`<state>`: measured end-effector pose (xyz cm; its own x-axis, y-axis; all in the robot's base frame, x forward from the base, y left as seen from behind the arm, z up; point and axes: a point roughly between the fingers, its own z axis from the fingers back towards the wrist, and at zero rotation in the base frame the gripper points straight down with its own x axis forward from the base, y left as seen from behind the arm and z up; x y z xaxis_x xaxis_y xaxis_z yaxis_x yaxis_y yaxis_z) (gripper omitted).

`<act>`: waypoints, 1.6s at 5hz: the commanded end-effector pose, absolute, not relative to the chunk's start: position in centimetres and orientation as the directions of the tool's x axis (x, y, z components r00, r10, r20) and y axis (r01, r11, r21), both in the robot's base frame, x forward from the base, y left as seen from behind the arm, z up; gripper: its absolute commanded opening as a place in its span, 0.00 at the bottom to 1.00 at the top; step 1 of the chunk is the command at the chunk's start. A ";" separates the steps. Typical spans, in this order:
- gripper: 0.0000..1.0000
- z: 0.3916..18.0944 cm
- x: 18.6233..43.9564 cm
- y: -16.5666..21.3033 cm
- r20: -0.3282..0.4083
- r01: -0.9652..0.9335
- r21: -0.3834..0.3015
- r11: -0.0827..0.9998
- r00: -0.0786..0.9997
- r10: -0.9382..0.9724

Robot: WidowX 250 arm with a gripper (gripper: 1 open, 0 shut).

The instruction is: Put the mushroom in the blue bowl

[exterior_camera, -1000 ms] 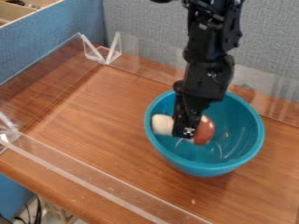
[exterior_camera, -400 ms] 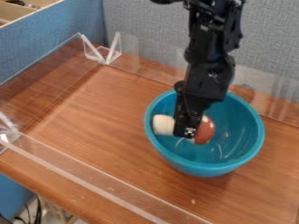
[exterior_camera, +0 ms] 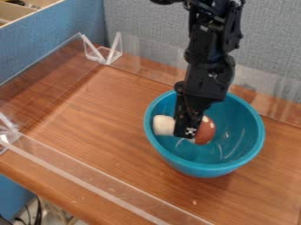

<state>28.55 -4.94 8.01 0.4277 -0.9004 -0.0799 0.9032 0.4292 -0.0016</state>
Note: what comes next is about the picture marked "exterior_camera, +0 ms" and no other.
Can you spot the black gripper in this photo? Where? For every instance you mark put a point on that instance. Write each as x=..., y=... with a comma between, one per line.
x=203, y=87

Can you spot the brown white toy mushroom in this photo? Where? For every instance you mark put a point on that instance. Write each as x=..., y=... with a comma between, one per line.
x=163, y=125

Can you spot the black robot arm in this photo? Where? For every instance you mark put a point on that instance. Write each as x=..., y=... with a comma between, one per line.
x=214, y=32

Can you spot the blue plastic bowl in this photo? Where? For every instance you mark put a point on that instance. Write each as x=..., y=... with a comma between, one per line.
x=234, y=147

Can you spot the clear acrylic back barrier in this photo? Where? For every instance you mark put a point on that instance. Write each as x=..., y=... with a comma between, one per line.
x=273, y=94

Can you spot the clear acrylic barrier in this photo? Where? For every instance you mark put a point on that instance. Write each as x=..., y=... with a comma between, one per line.
x=129, y=197
x=273, y=94
x=30, y=95

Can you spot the clear acrylic front barrier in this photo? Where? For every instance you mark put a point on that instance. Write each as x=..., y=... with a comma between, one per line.
x=129, y=197

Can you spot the clear acrylic left barrier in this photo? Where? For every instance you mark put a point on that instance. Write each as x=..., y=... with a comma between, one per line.
x=30, y=95

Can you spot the blue partition with wooden shelf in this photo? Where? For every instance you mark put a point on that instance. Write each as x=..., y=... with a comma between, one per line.
x=30, y=38

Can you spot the clear acrylic corner bracket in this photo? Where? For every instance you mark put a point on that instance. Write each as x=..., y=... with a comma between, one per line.
x=103, y=55

